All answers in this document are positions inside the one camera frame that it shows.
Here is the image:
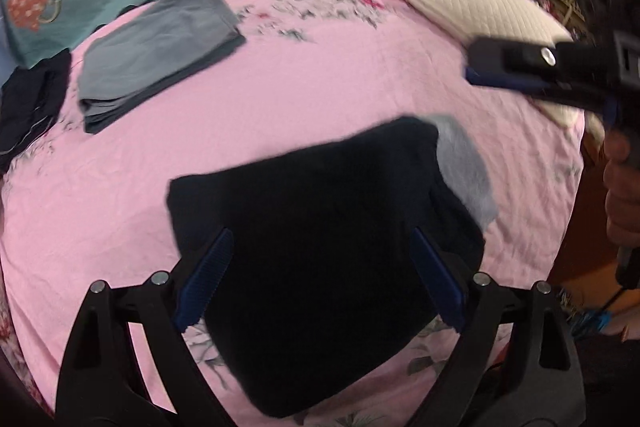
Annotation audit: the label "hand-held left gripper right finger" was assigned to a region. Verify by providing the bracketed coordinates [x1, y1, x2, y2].
[405, 227, 586, 427]

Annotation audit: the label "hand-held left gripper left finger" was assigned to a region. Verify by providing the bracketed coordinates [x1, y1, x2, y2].
[55, 227, 236, 427]

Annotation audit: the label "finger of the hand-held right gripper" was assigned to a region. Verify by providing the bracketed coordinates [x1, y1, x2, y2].
[465, 36, 608, 114]

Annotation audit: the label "black pants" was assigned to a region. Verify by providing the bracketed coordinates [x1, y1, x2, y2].
[166, 113, 499, 419]

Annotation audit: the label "folded grey pants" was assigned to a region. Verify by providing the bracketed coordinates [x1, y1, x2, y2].
[77, 0, 247, 135]

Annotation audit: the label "person's right hand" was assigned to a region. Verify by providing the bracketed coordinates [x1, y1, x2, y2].
[602, 129, 640, 253]

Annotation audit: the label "pink floral bedsheet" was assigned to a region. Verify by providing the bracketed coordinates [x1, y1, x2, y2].
[0, 0, 586, 427]

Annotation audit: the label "teal patterned cloth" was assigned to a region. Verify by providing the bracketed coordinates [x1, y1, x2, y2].
[560, 289, 617, 340]

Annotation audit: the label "folded navy garment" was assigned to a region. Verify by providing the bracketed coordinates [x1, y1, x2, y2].
[0, 48, 73, 175]

